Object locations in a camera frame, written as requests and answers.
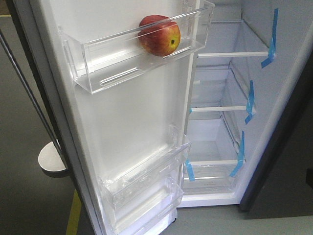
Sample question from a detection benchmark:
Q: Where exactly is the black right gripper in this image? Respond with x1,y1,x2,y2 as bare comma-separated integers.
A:
306,168,313,188

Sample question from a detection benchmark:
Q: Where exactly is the glass fridge shelf lower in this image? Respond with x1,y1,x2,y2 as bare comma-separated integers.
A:
187,118,239,166

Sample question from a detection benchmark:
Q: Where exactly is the glass fridge shelf middle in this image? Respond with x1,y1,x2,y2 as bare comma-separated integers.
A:
190,66,255,114

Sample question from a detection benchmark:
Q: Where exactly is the white fridge interior body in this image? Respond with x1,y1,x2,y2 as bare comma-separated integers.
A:
179,0,313,218

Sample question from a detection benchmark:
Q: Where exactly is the open fridge door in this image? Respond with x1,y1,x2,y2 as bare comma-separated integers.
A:
11,0,216,235

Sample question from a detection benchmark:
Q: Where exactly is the clear crisper drawer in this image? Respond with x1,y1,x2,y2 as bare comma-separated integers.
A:
183,164,237,195

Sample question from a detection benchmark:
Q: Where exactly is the clear door bin lower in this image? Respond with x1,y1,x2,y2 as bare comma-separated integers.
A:
110,176,183,235

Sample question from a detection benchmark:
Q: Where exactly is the clear door bin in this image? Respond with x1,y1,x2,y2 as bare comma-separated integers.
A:
59,0,215,94
99,125,191,211
110,176,183,235

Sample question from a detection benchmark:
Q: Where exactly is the clear door bin middle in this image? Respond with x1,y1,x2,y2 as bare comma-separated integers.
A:
99,125,191,211

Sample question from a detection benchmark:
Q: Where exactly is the clear door bin upper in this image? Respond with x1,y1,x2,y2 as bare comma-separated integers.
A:
59,0,215,94

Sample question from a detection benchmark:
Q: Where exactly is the yellow floor tape line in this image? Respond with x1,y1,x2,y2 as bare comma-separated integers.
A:
66,190,82,235

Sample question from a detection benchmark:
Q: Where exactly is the metal stanchion post with base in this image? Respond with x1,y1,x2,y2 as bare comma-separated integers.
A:
0,32,70,178

